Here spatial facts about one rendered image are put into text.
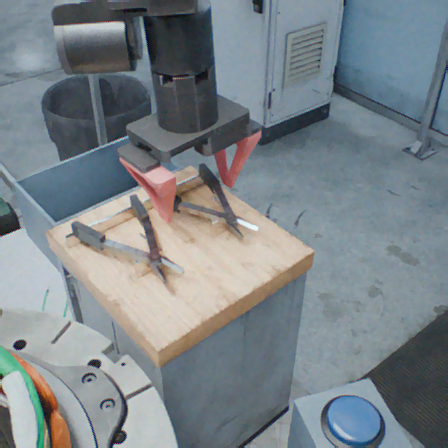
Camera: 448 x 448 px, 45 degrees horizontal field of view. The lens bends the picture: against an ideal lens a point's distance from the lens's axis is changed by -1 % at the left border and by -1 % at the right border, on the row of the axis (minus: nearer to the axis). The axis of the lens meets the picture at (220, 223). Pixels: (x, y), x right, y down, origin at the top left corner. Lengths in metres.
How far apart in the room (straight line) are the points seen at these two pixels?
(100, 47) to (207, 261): 0.22
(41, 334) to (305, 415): 0.22
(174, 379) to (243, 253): 0.14
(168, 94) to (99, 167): 0.26
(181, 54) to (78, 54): 0.08
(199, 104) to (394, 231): 1.89
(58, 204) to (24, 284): 0.27
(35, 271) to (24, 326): 0.52
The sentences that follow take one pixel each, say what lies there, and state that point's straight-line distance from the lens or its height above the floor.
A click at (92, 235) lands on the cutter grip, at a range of 0.53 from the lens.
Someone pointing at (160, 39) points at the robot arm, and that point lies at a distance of 0.46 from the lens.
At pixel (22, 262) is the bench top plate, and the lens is 1.00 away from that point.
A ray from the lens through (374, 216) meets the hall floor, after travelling 2.38.
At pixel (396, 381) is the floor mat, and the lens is 1.80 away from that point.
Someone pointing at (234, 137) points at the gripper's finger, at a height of 1.16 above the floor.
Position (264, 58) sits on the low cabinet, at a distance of 2.55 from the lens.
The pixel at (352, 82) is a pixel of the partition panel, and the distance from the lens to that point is 3.03.
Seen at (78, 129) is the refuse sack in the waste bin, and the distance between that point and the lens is 1.89.
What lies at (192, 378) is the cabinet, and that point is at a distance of 0.53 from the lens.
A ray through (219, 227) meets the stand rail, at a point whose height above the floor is 1.07.
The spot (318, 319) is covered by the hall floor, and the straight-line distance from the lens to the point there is 1.91.
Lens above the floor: 1.43
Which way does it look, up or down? 39 degrees down
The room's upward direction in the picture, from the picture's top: straight up
